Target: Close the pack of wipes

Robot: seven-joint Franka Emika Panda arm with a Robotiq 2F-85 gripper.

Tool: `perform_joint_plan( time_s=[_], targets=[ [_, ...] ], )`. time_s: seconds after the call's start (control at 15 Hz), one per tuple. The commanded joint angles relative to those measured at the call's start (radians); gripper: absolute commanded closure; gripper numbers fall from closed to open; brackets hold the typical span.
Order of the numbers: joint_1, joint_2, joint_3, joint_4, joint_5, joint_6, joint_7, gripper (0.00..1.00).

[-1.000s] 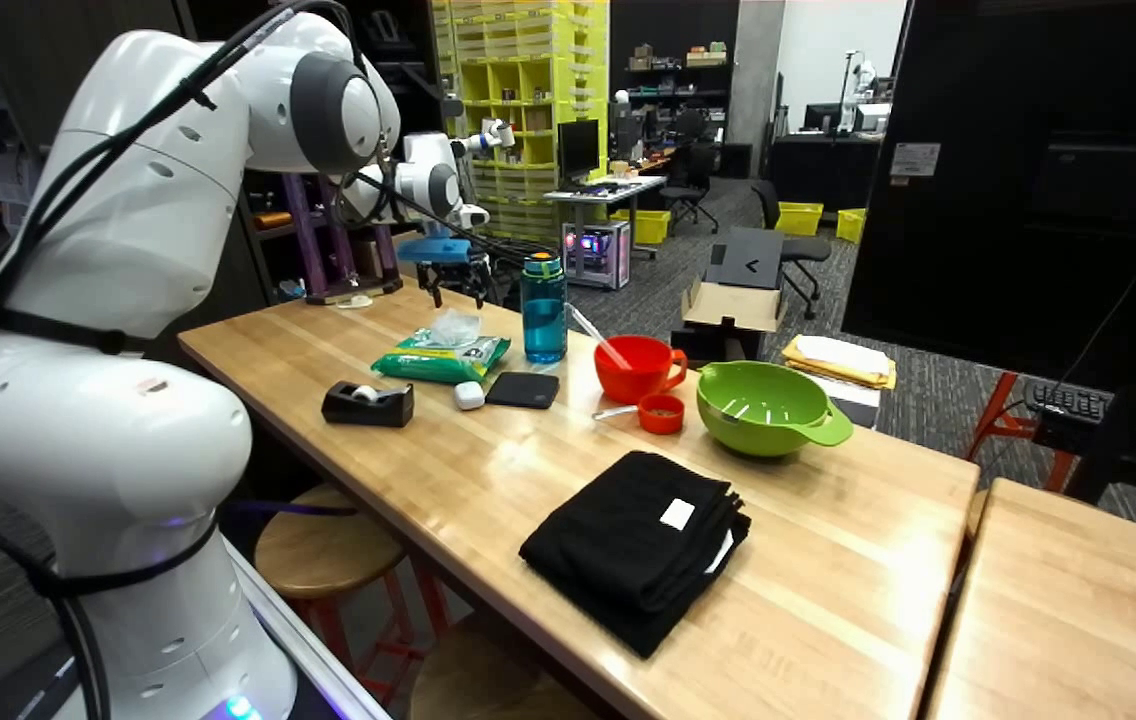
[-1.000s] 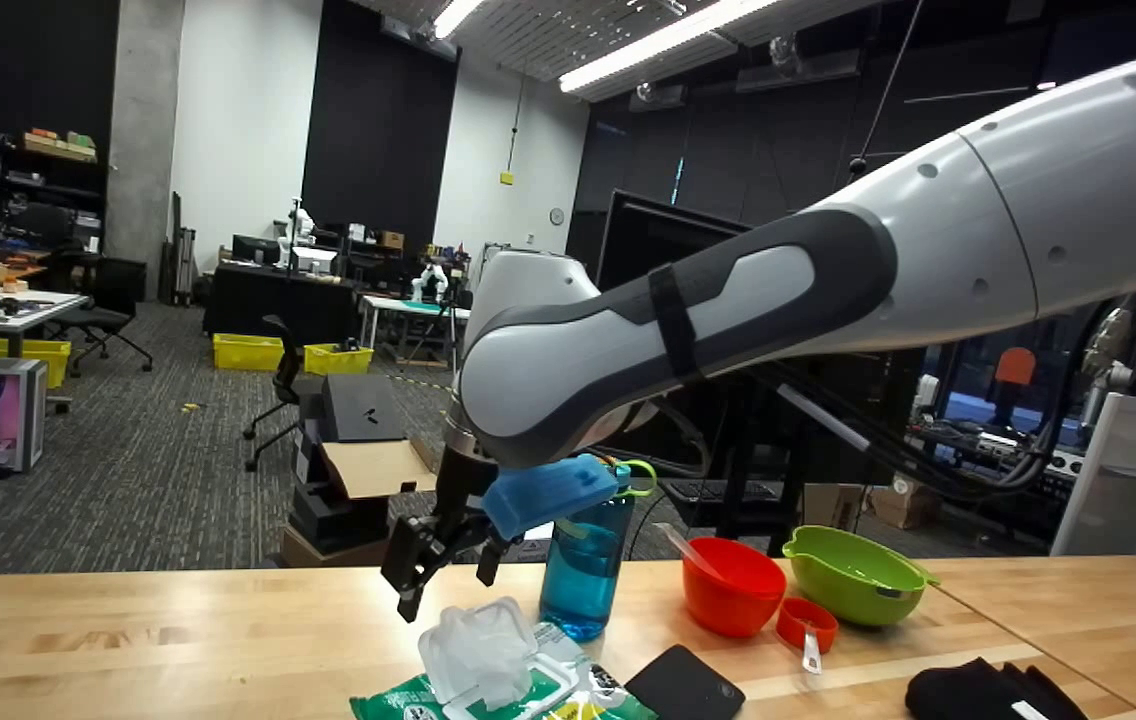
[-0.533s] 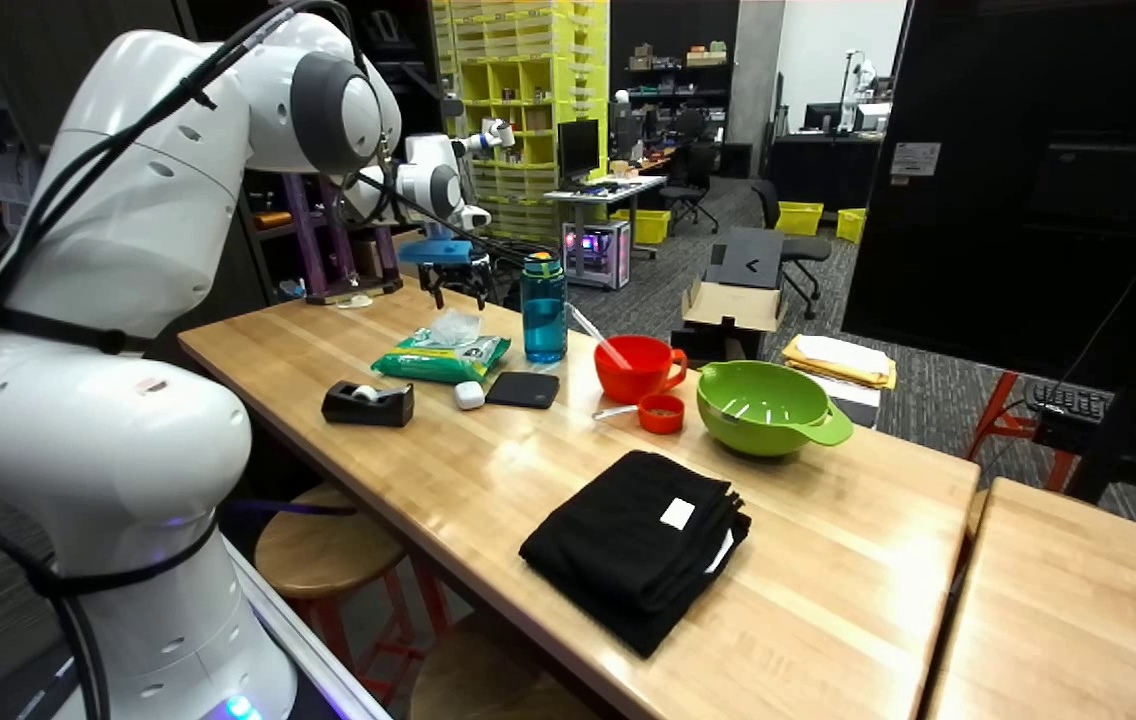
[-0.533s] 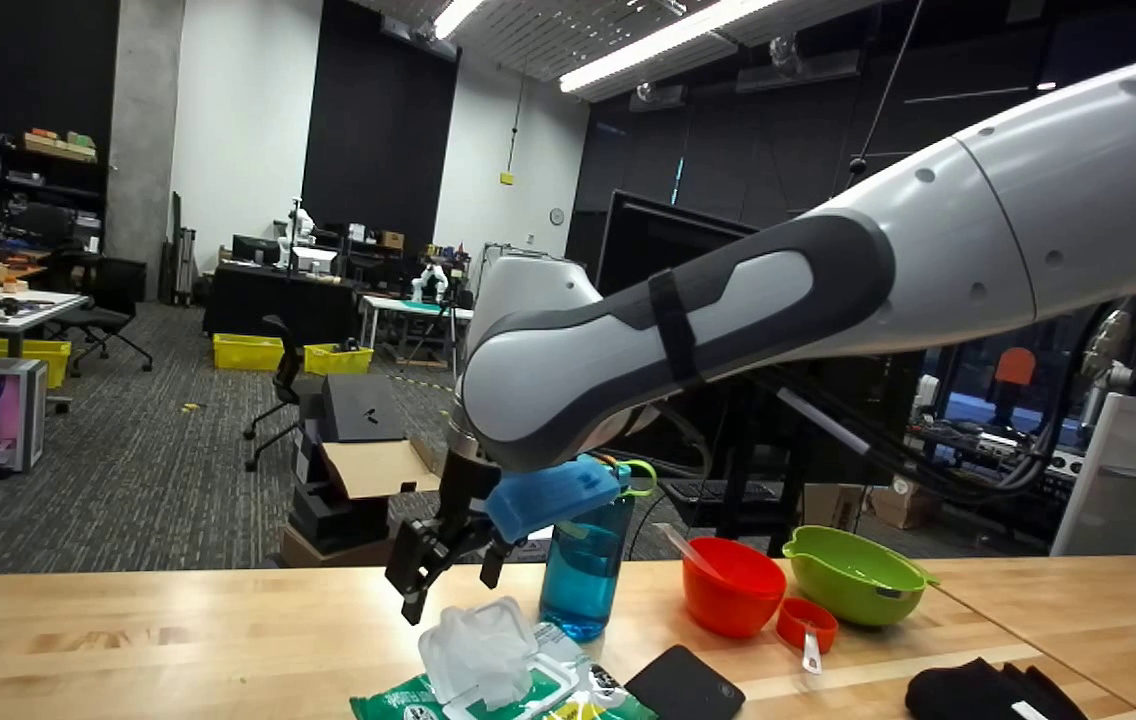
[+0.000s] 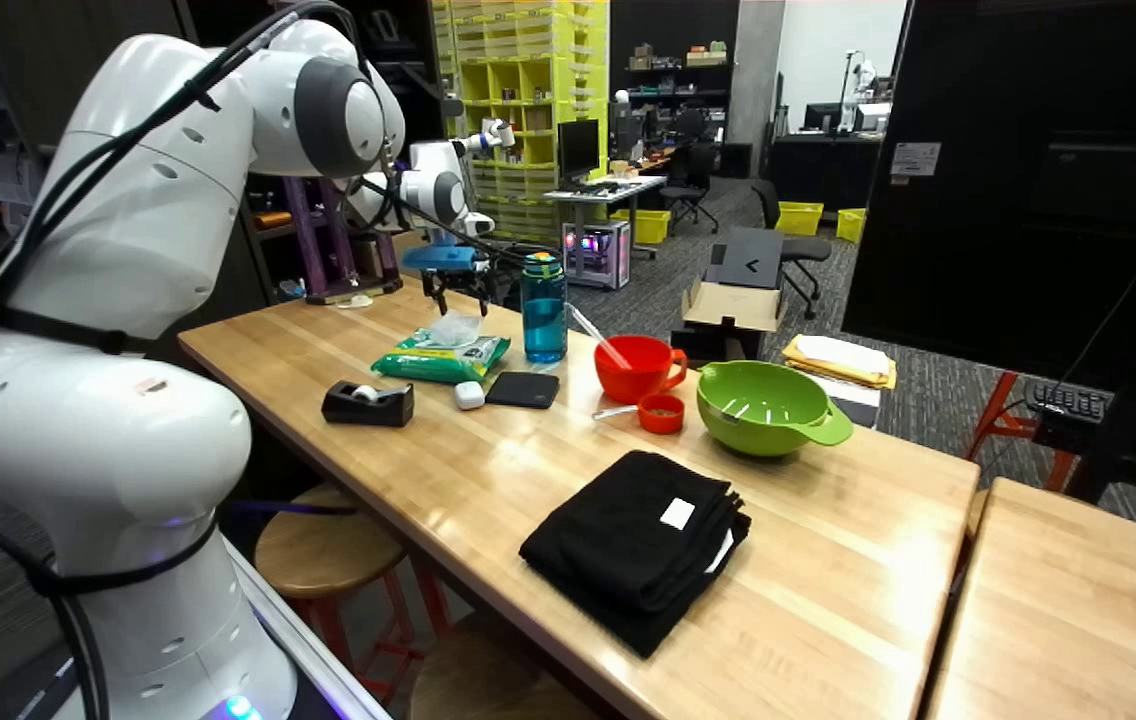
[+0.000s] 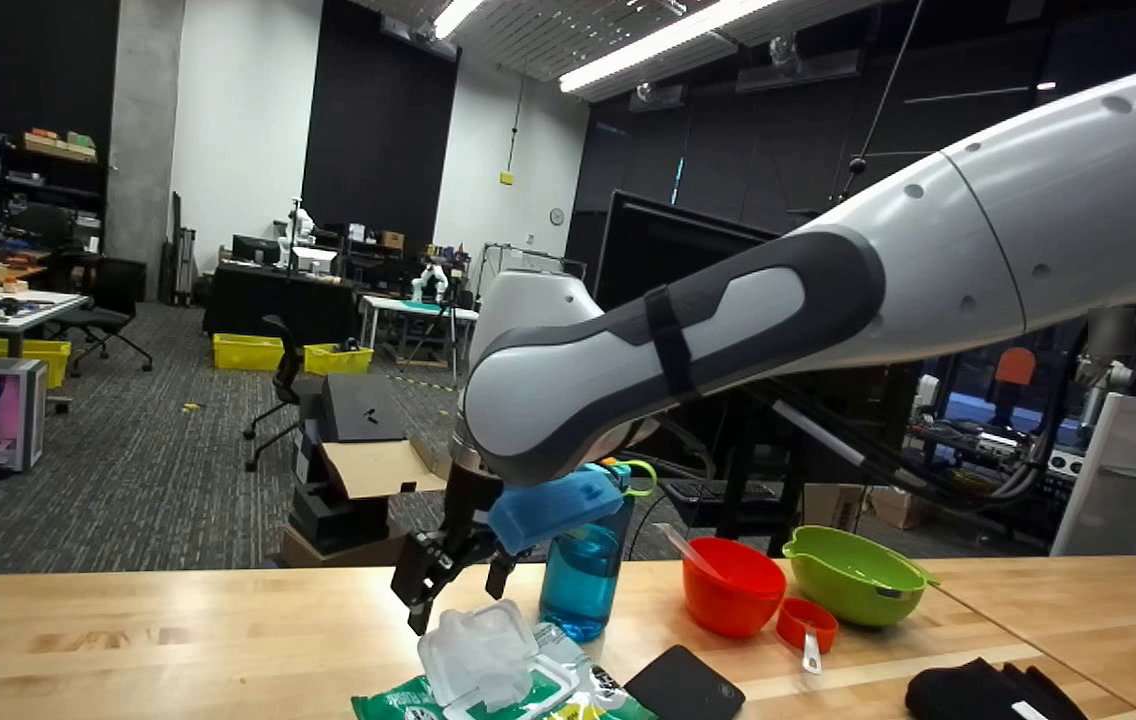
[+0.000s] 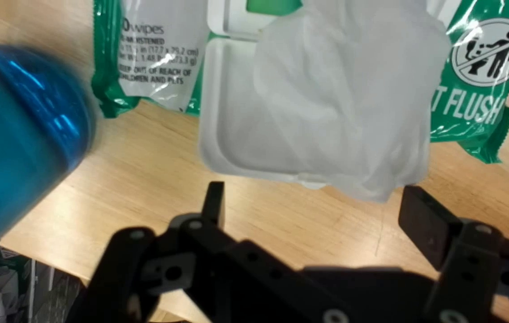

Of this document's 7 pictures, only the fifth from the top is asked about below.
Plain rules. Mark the white earbud case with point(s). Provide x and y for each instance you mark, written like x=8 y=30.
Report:
x=468 y=392

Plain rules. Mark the white paper sign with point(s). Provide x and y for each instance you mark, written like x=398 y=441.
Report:
x=914 y=162

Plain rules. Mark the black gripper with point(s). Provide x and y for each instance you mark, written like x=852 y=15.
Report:
x=457 y=283

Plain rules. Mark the yellow floor bin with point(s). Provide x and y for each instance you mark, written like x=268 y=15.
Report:
x=654 y=225
x=848 y=225
x=802 y=216

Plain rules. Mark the black folded cloth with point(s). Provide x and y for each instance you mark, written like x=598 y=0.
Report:
x=635 y=543

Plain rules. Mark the small red measuring cup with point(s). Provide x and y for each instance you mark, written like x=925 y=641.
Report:
x=661 y=413

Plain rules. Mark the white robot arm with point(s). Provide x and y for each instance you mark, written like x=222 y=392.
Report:
x=101 y=441

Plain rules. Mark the round wooden stool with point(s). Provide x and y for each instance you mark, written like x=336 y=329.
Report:
x=322 y=543
x=474 y=672

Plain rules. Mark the green pack of wipes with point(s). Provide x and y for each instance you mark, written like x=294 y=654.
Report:
x=440 y=358

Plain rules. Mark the red metal stand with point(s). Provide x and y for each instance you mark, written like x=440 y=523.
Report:
x=1001 y=421

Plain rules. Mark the green bowl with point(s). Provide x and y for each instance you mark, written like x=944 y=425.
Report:
x=763 y=407

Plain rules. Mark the black tape dispenser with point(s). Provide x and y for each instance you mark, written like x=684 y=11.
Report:
x=365 y=407

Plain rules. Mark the grey background desk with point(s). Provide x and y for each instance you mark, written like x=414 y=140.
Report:
x=602 y=189

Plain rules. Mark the white plastic spoon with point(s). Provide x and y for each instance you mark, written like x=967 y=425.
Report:
x=591 y=325

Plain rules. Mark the blue water bottle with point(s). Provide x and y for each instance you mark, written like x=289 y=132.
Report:
x=543 y=312

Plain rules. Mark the open cardboard box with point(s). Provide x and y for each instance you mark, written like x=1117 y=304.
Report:
x=735 y=304

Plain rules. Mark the black computer monitor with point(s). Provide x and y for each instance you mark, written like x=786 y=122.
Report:
x=579 y=145

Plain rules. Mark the wooden board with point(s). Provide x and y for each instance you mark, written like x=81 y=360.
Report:
x=842 y=360

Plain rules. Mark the yellow bin shelving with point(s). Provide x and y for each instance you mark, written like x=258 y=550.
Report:
x=520 y=82

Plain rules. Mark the black flat wallet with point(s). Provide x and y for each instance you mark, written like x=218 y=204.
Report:
x=520 y=389

